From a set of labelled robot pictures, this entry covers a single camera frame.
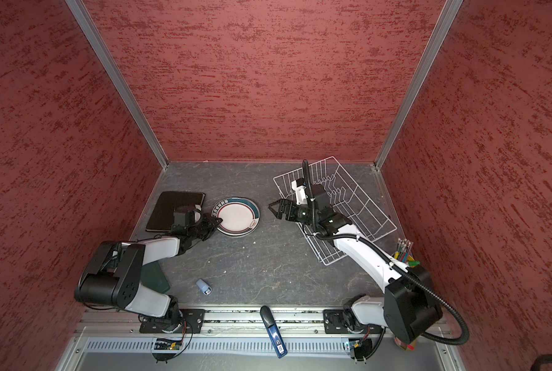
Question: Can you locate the small light blue object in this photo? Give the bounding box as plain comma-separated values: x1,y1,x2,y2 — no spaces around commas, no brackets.
197,279,213,295

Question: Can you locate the left small circuit board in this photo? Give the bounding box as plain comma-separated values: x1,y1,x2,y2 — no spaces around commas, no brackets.
153,338,183,352

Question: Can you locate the dark green block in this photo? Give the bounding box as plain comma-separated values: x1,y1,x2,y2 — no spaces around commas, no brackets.
140,261,170,294

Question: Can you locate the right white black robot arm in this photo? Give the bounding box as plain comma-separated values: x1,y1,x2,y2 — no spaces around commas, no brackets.
268,185,442,344

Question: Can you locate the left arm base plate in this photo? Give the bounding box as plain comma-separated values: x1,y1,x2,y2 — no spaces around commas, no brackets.
138,309,206,336

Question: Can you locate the right small circuit board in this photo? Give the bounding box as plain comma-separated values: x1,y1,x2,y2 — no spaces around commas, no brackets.
346,339,373,362

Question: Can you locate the round patterned plate back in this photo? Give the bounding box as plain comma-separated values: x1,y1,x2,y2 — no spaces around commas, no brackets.
211,197,261,231

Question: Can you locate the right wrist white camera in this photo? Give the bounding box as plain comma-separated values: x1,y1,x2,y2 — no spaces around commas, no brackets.
291,178,308,206

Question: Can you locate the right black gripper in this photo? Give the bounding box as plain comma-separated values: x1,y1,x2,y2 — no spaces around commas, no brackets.
268,199,319,225

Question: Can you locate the right aluminium corner post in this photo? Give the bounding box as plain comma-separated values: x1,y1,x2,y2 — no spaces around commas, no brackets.
374,0,463,172

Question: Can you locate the blue black handheld tool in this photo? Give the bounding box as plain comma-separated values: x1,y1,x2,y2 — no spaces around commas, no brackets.
260,305,288,359

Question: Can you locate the small circuit board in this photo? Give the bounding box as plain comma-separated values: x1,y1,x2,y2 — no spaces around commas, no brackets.
346,339,373,362
153,338,183,352

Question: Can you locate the yellow pen cup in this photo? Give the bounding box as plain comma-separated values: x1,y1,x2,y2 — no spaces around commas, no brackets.
393,238,421,267

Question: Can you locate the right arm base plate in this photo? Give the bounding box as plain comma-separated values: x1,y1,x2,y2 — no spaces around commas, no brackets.
322,309,350,335

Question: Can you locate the left aluminium corner post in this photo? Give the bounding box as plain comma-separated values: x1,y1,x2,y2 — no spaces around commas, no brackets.
65,0,170,171

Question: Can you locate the round patterned plate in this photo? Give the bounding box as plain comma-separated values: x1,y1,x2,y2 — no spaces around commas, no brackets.
218,228,254,238
211,197,261,231

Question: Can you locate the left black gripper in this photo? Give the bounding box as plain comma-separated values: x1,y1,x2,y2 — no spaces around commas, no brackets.
188,212,223,241

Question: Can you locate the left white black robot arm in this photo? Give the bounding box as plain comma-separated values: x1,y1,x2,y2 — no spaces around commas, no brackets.
74,206,223,334

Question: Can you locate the aluminium front rail frame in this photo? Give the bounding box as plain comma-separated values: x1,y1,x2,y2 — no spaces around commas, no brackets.
56,305,465,370

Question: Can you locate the dark brown square plate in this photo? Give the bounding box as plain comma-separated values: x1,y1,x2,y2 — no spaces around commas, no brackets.
146,191,206,233

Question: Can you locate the black corrugated cable conduit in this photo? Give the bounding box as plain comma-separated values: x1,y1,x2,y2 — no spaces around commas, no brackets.
301,159,470,346

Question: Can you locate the aluminium corner post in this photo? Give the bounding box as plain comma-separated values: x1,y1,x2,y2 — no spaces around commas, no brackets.
65,0,170,171
374,0,463,172

